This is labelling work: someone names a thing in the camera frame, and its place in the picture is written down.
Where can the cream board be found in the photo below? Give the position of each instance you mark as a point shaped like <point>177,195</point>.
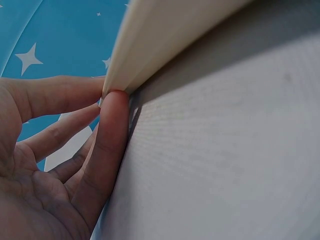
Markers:
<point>160,37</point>

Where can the person's left hand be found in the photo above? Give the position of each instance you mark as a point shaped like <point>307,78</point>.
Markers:
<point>30,195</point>

